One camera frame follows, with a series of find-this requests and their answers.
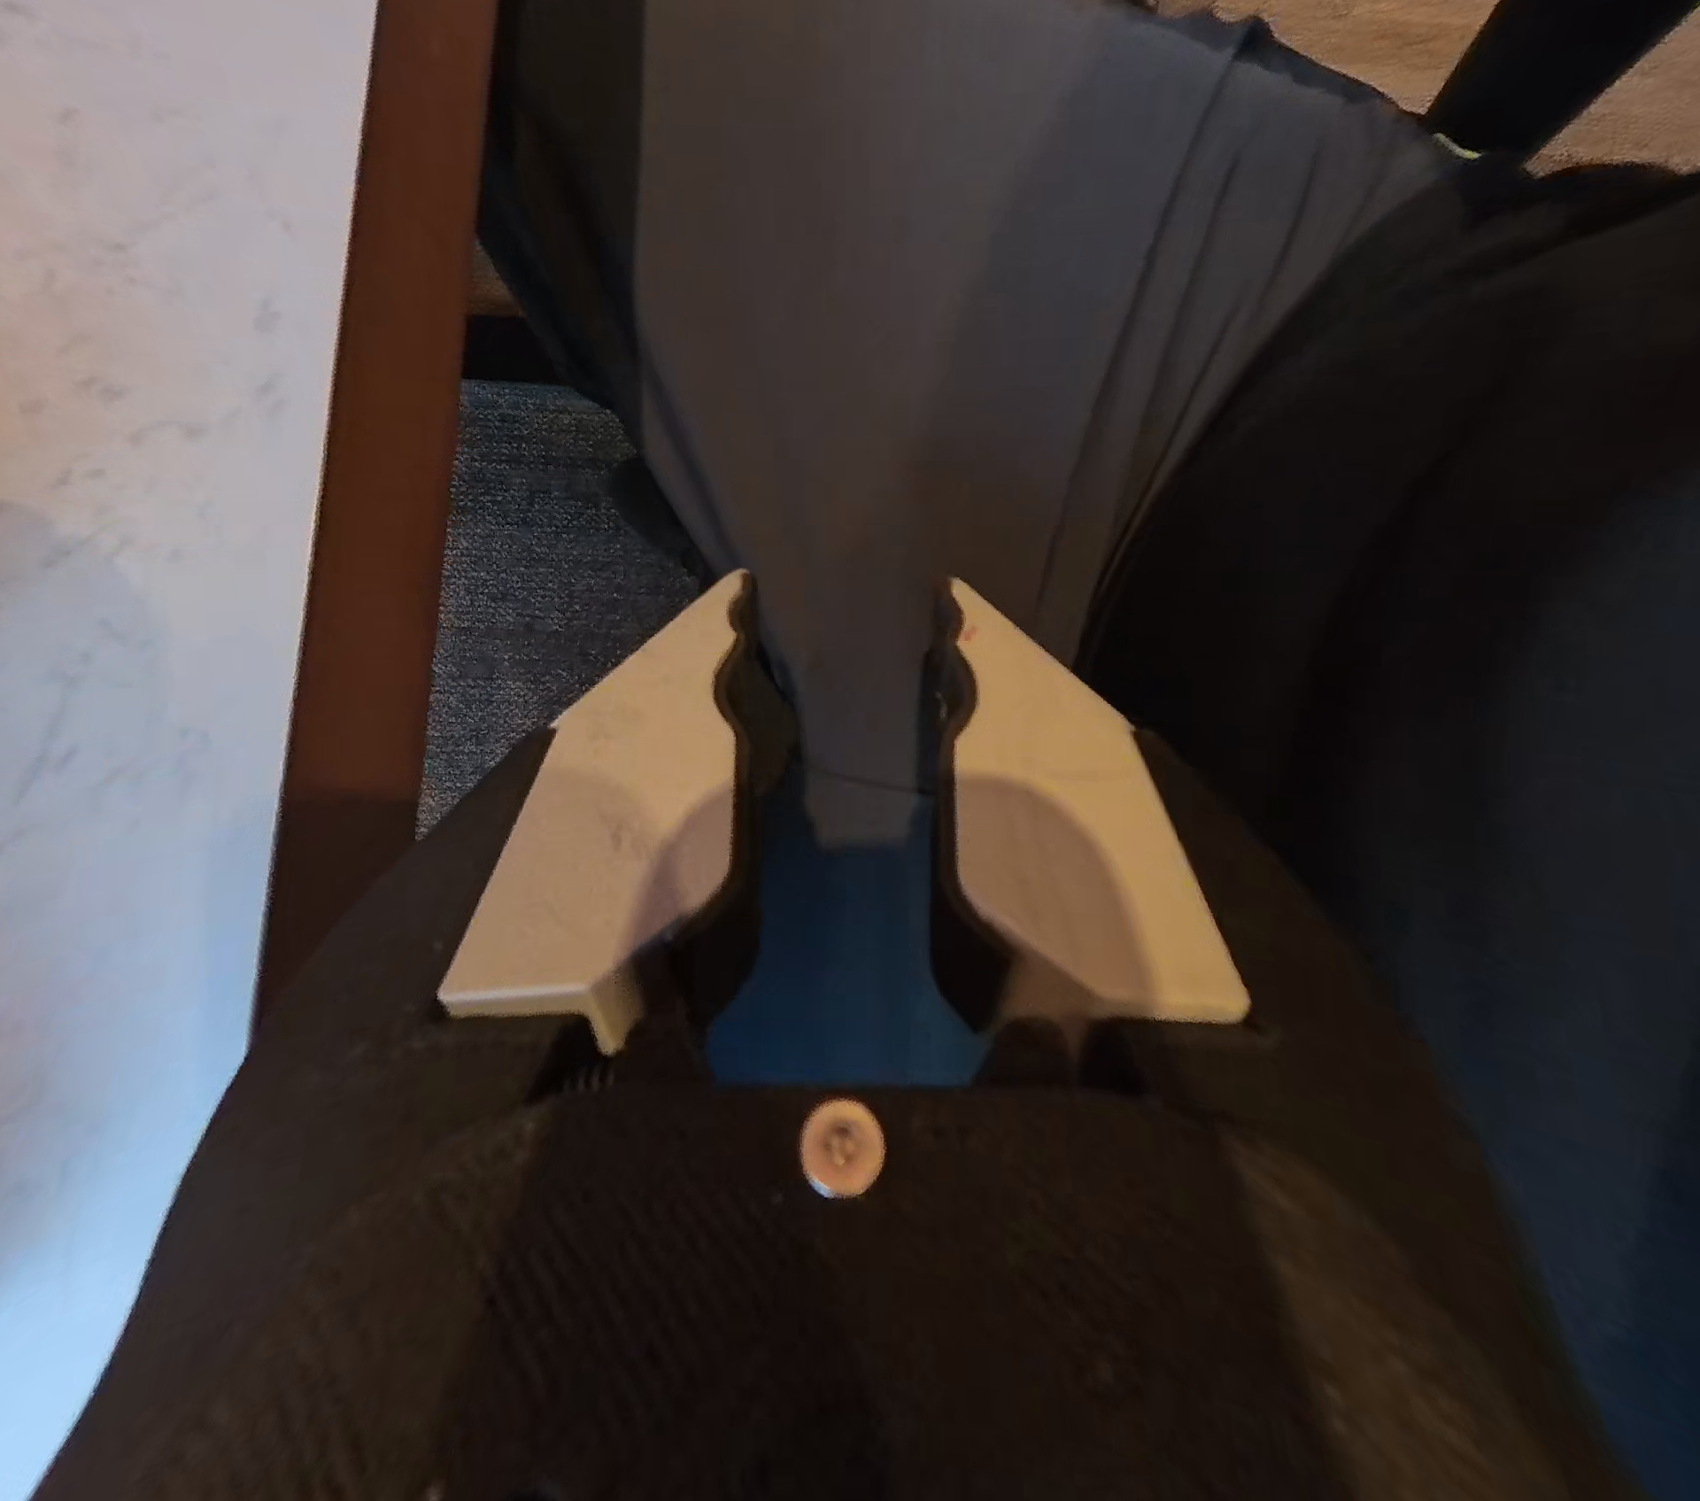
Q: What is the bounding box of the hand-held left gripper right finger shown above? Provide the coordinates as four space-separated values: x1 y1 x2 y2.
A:
929 578 1253 1036

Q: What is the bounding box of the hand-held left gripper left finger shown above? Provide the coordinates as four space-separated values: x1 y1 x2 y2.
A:
437 571 766 1058

